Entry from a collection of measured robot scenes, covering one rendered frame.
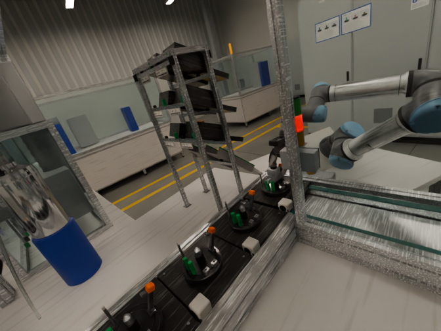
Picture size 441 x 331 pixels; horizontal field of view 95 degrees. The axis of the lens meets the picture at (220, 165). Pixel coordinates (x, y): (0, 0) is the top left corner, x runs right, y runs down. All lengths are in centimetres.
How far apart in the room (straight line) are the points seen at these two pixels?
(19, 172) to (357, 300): 119
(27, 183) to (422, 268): 129
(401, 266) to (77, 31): 963
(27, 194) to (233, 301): 82
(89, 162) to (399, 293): 446
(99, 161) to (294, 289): 422
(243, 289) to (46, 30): 934
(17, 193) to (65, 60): 841
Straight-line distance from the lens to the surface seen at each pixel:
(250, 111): 629
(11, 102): 155
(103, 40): 967
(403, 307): 81
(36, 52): 933
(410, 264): 81
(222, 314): 67
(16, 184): 104
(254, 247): 74
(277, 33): 63
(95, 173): 463
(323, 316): 76
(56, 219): 109
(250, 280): 70
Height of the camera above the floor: 152
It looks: 23 degrees down
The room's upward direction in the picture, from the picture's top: 16 degrees counter-clockwise
